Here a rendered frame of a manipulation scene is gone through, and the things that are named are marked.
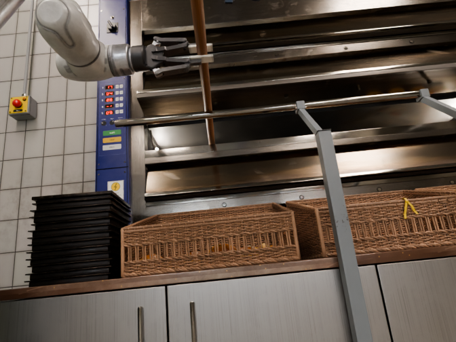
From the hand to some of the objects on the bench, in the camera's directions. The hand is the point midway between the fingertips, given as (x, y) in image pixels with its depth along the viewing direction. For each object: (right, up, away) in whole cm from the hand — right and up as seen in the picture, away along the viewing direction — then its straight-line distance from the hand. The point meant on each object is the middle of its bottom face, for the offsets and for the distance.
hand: (201, 53), depth 100 cm
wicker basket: (+4, -71, +25) cm, 76 cm away
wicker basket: (+64, -65, +25) cm, 94 cm away
